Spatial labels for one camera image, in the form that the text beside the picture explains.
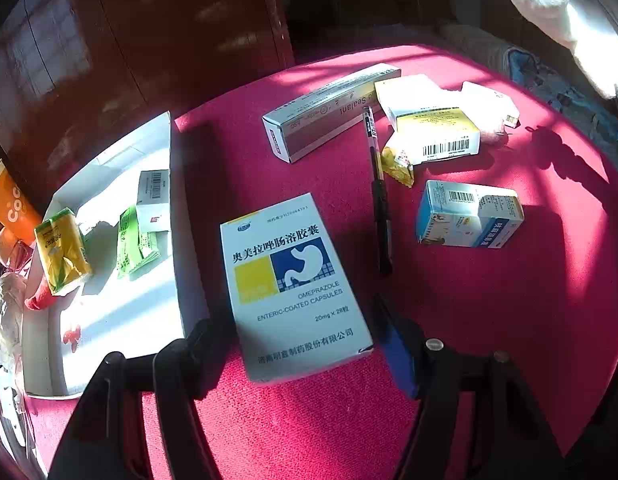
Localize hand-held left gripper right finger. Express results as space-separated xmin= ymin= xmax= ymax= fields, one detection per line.
xmin=371 ymin=295 xmax=570 ymax=480

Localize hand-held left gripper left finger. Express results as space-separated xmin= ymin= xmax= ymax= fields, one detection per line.
xmin=46 ymin=311 xmax=243 ymax=480

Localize white blue yellow medicine box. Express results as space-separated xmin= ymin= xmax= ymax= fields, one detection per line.
xmin=220 ymin=192 xmax=375 ymax=383

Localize white cardboard box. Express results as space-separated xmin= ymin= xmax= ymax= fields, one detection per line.
xmin=20 ymin=110 xmax=187 ymax=400

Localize green snack packet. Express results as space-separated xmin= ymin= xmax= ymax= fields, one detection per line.
xmin=116 ymin=205 xmax=162 ymax=280

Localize black gel pen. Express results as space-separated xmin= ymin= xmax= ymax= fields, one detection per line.
xmin=361 ymin=105 xmax=394 ymax=277

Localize small white barcode box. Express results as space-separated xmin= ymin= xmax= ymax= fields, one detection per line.
xmin=136 ymin=169 xmax=172 ymax=233

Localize red plush toy with face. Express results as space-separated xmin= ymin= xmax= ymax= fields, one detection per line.
xmin=24 ymin=277 xmax=82 ymax=346

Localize pink plush toy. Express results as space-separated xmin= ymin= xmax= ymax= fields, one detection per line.
xmin=459 ymin=81 xmax=520 ymax=147

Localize white plush toy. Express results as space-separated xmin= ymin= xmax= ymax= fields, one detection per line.
xmin=491 ymin=0 xmax=618 ymax=101

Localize yellow snack packet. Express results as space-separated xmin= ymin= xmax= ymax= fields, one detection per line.
xmin=34 ymin=207 xmax=94 ymax=295

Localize small yellow candy packet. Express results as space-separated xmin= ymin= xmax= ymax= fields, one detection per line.
xmin=380 ymin=145 xmax=416 ymax=188

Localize orange paper cup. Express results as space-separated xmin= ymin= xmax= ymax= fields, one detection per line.
xmin=0 ymin=159 xmax=44 ymax=235

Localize long white grey box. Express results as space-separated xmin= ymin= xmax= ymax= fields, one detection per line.
xmin=261 ymin=63 xmax=402 ymax=163

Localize blue patterned blanket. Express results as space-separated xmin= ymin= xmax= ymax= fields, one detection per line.
xmin=506 ymin=45 xmax=618 ymax=161

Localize dark red wooden cabinet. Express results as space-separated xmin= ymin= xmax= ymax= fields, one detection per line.
xmin=0 ymin=0 xmax=295 ymax=211

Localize beige quilt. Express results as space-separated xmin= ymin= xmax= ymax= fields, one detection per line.
xmin=439 ymin=22 xmax=510 ymax=68

